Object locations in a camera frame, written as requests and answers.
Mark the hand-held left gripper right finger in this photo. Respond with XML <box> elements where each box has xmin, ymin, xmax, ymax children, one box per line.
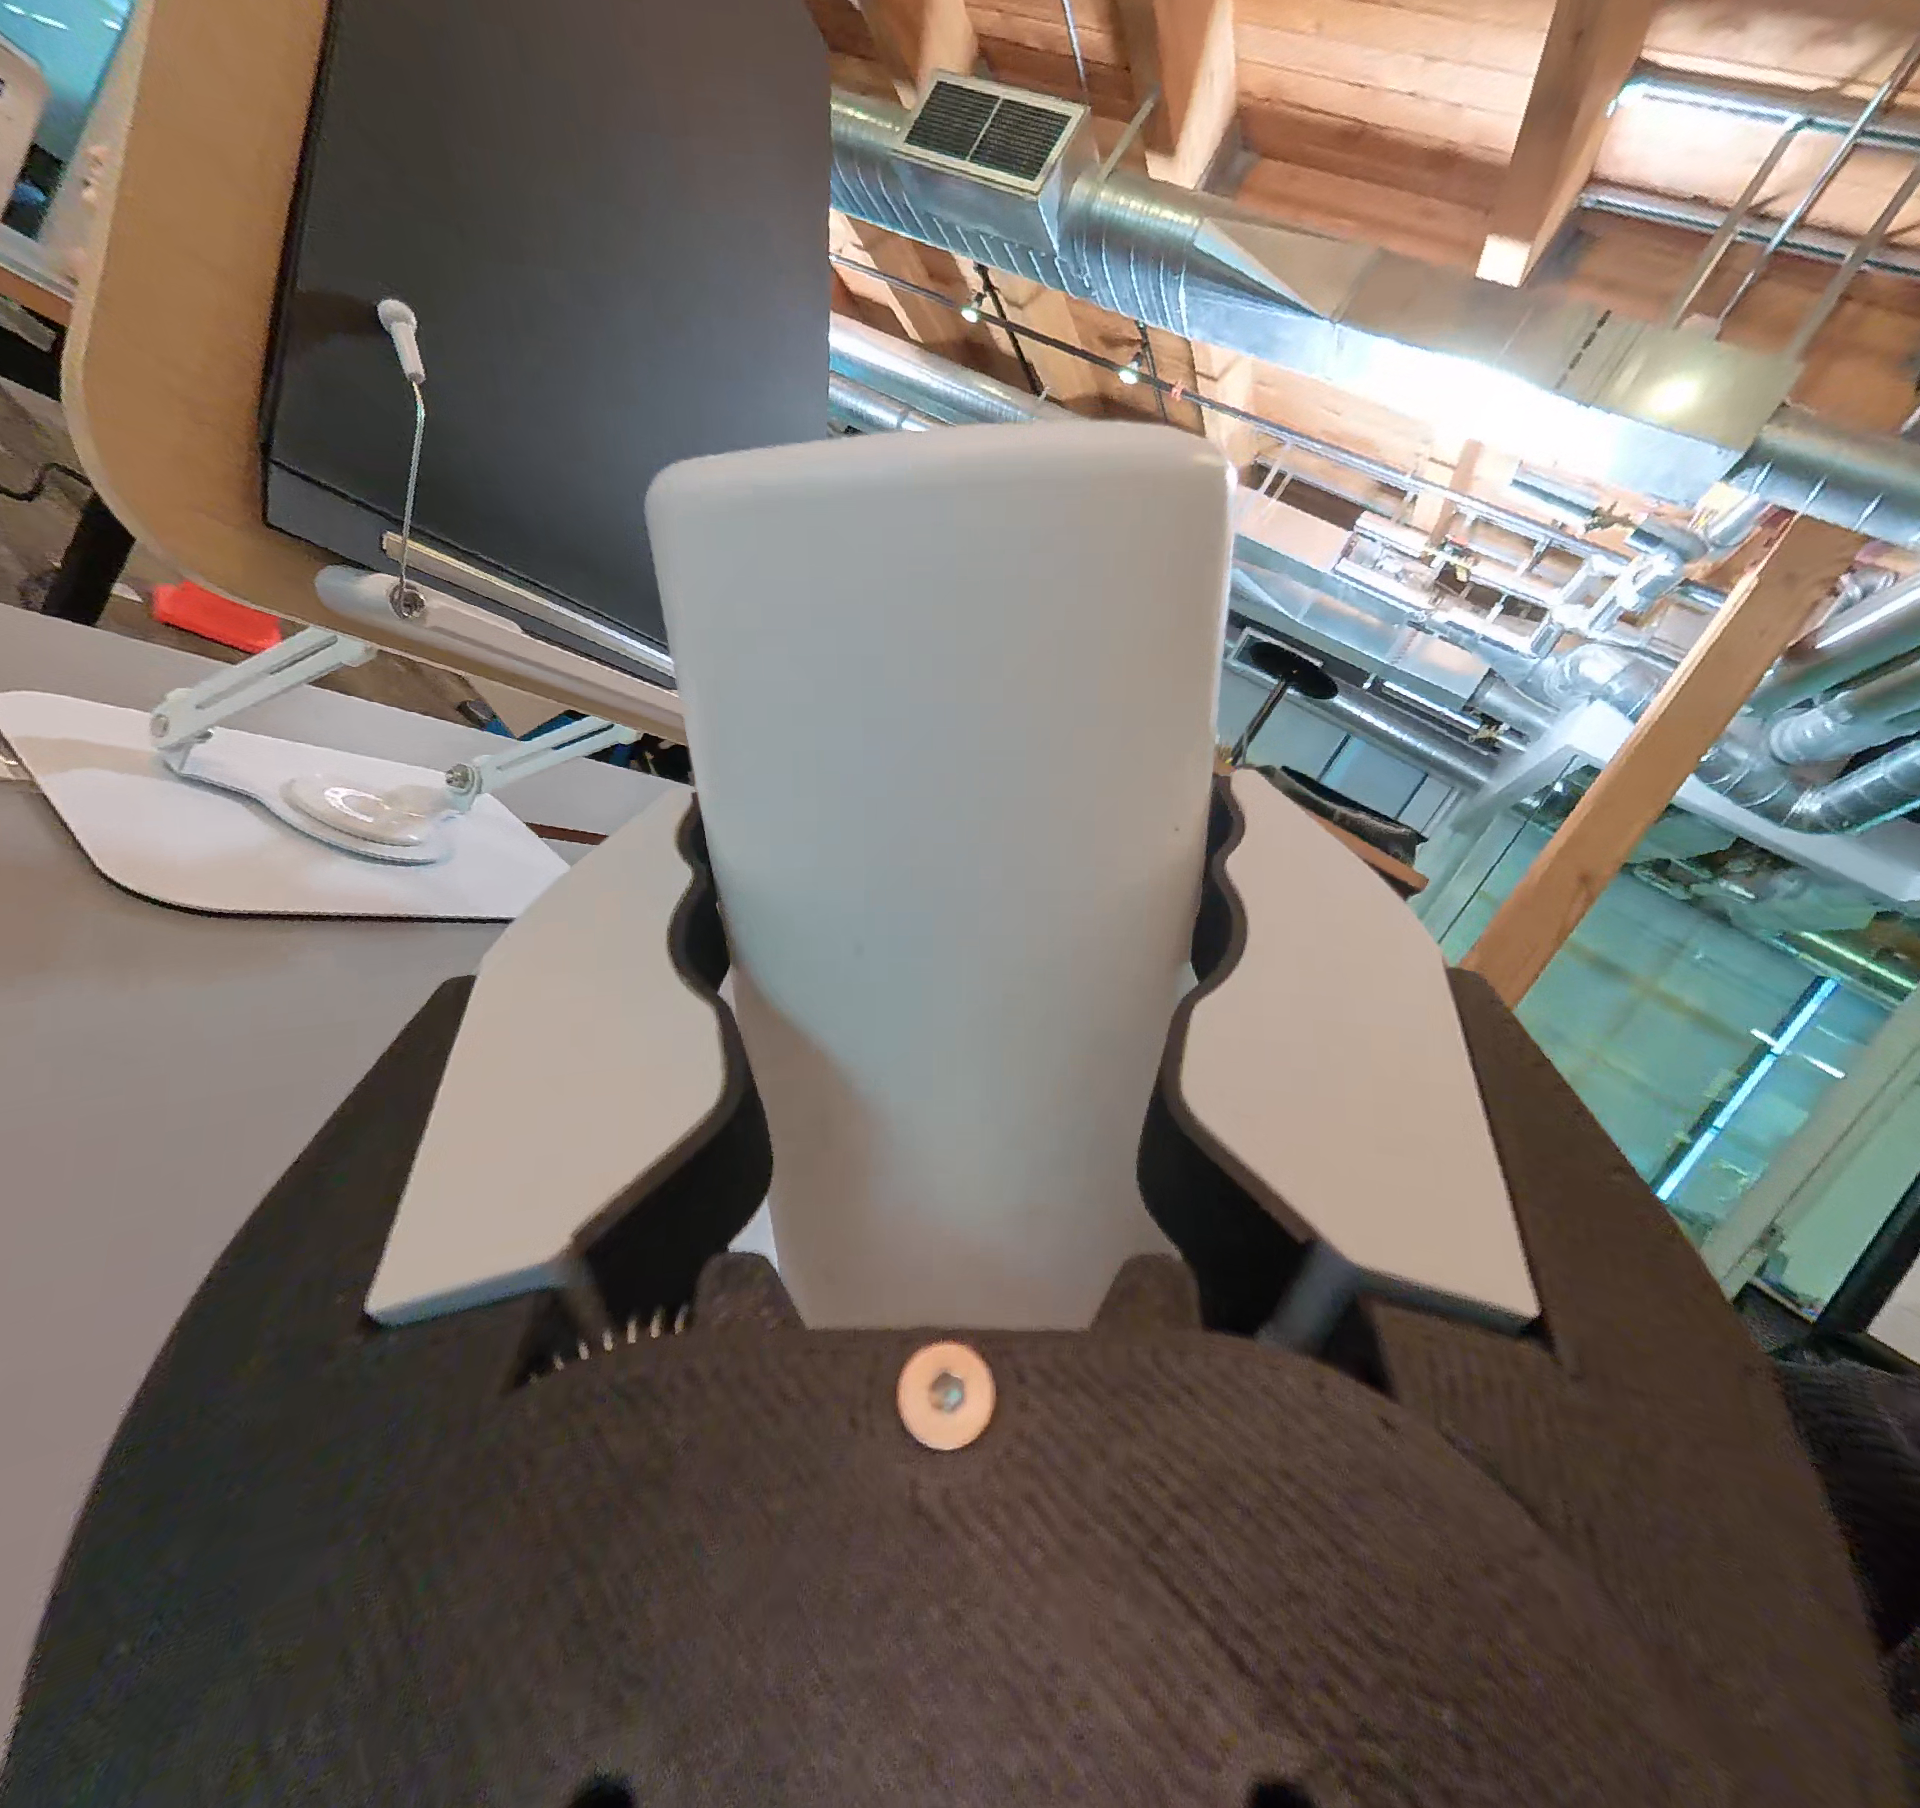
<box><xmin>1136</xmin><ymin>771</ymin><xmax>1542</xmax><ymax>1348</ymax></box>

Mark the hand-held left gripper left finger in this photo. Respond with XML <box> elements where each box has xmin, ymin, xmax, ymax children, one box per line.
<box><xmin>361</xmin><ymin>787</ymin><xmax>774</xmax><ymax>1334</ymax></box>

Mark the wooden post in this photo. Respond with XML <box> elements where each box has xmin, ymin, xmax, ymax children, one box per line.
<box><xmin>1463</xmin><ymin>510</ymin><xmax>1873</xmax><ymax>1011</ymax></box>

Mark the silver air duct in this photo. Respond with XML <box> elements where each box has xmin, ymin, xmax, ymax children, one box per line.
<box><xmin>828</xmin><ymin>72</ymin><xmax>1920</xmax><ymax>556</ymax></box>

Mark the white water bottle black cap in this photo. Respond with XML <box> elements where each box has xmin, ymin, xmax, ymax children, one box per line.
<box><xmin>646</xmin><ymin>421</ymin><xmax>1242</xmax><ymax>1339</ymax></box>

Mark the wooden backing board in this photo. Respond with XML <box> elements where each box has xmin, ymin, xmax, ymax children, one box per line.
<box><xmin>63</xmin><ymin>0</ymin><xmax>696</xmax><ymax>740</ymax></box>

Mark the black round pole stand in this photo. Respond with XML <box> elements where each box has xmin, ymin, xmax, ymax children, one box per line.
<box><xmin>1227</xmin><ymin>641</ymin><xmax>1339</xmax><ymax>780</ymax></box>

